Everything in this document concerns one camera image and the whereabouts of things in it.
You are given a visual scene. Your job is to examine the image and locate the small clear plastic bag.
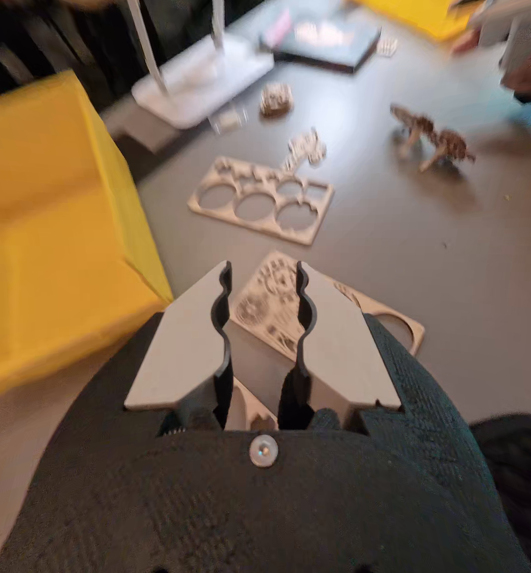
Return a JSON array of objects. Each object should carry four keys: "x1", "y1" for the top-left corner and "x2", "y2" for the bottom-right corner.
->
[{"x1": 207, "y1": 107, "x2": 249, "y2": 135}]

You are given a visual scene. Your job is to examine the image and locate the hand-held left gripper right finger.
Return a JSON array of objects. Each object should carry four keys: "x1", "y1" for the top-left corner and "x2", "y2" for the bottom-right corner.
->
[{"x1": 278, "y1": 261, "x2": 402, "y2": 430}]

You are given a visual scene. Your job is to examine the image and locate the white book stand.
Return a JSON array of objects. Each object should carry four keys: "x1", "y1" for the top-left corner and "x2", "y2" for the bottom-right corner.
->
[{"x1": 126, "y1": 0, "x2": 276, "y2": 130}]

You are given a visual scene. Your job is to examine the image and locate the yellow plastic bin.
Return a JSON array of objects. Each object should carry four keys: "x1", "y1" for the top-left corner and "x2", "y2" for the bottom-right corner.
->
[
  {"x1": 351, "y1": 0, "x2": 476, "y2": 42},
  {"x1": 0, "y1": 69, "x2": 174, "y2": 403}
]

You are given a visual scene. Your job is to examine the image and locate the stacked wooden gear disc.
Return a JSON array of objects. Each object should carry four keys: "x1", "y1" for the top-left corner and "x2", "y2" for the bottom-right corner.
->
[{"x1": 260, "y1": 83, "x2": 294, "y2": 118}]

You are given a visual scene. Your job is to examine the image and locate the wooden gear assembly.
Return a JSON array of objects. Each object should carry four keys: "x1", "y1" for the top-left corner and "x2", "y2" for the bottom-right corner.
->
[{"x1": 390, "y1": 104, "x2": 476, "y2": 173}]

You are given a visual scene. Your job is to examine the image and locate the grey desk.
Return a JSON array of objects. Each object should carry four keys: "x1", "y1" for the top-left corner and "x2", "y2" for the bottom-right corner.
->
[{"x1": 0, "y1": 0, "x2": 531, "y2": 571}]

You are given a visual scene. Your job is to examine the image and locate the ornate wooden paddle piece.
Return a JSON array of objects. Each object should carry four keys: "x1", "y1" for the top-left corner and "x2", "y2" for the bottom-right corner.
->
[{"x1": 281, "y1": 127, "x2": 328, "y2": 173}]

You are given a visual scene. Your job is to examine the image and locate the black puzzle box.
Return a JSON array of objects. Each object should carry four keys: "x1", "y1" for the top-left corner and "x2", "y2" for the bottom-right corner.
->
[{"x1": 259, "y1": 7, "x2": 382, "y2": 74}]

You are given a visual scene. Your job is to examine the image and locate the wooden sheet frame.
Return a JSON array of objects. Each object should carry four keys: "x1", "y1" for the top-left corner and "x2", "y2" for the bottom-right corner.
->
[{"x1": 187, "y1": 156, "x2": 335, "y2": 247}]

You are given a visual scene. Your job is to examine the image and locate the wooden sheet with gears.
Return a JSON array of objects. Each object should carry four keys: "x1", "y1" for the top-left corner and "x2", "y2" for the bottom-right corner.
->
[{"x1": 230, "y1": 250, "x2": 426, "y2": 361}]

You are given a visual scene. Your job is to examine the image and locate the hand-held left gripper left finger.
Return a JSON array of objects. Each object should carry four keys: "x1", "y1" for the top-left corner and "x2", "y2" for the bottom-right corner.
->
[{"x1": 124, "y1": 261, "x2": 235, "y2": 430}]

